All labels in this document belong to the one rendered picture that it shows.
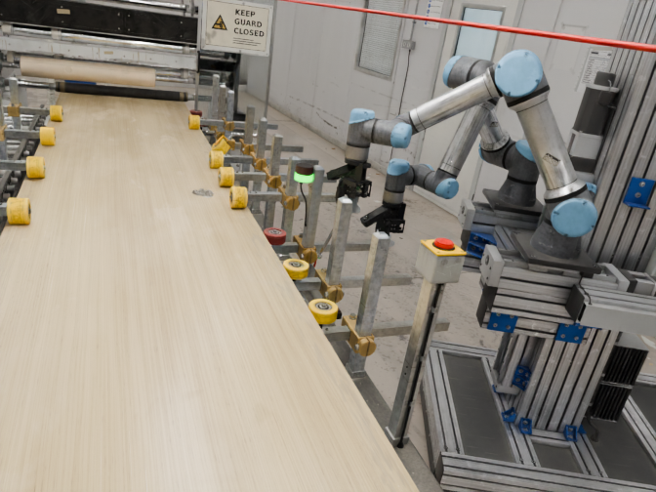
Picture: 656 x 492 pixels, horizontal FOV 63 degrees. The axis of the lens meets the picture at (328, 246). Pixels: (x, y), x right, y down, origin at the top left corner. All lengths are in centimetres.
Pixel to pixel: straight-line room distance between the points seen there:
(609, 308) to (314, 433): 104
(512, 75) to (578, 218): 43
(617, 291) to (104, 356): 148
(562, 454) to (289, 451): 153
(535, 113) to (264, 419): 105
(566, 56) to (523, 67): 300
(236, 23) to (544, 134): 275
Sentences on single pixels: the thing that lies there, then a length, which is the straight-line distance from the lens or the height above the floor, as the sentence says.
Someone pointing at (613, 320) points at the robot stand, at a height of 91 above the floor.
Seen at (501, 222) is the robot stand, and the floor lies 96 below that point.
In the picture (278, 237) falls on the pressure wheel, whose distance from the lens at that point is 184.
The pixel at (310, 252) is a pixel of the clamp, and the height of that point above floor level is 87.
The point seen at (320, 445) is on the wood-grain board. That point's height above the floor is 90.
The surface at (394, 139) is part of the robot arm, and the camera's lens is 165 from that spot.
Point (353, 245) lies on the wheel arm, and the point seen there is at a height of 86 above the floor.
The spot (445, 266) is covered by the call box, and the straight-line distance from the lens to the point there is 112.
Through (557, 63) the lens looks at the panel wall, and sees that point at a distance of 458.
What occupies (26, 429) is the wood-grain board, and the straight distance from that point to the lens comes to 111.
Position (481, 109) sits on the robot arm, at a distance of 194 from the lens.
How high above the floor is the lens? 163
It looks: 23 degrees down
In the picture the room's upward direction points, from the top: 9 degrees clockwise
